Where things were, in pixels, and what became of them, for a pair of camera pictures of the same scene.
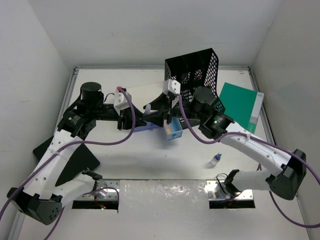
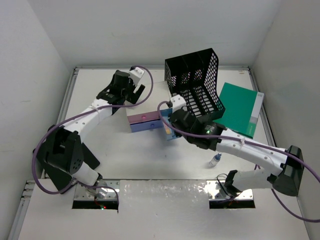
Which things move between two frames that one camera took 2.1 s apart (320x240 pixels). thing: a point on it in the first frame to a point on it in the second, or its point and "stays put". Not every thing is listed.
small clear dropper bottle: [215, 159] stays put
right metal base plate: [217, 190] stays put
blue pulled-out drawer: [173, 130] stays put
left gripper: [126, 118] to [132, 97]
